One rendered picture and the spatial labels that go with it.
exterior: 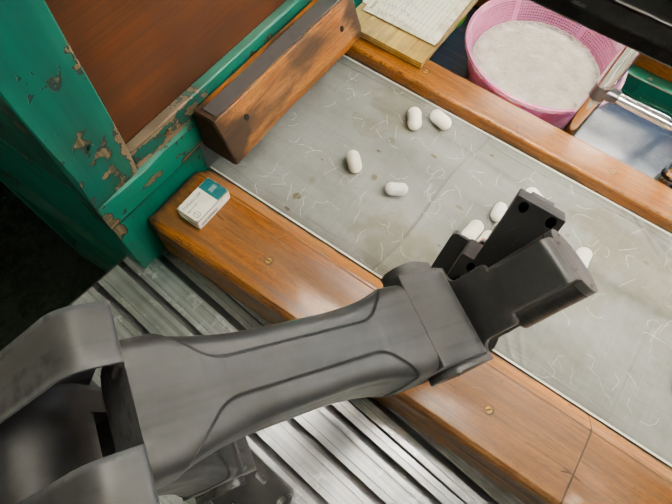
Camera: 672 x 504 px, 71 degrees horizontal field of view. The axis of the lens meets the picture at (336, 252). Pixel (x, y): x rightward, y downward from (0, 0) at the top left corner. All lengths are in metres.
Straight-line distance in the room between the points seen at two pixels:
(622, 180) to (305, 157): 0.46
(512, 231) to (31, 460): 0.36
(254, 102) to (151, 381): 0.47
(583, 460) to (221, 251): 0.48
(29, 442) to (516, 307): 0.30
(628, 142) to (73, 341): 0.91
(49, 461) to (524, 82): 0.82
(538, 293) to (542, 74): 0.60
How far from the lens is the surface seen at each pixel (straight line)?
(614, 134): 0.98
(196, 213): 0.62
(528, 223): 0.43
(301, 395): 0.25
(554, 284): 0.36
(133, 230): 0.66
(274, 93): 0.66
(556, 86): 0.91
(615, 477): 0.64
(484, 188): 0.73
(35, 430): 0.27
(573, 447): 0.62
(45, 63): 0.47
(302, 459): 0.65
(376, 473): 0.65
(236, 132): 0.63
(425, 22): 0.87
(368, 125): 0.75
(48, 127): 0.50
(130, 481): 0.21
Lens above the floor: 1.32
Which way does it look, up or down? 65 degrees down
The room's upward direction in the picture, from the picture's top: 7 degrees clockwise
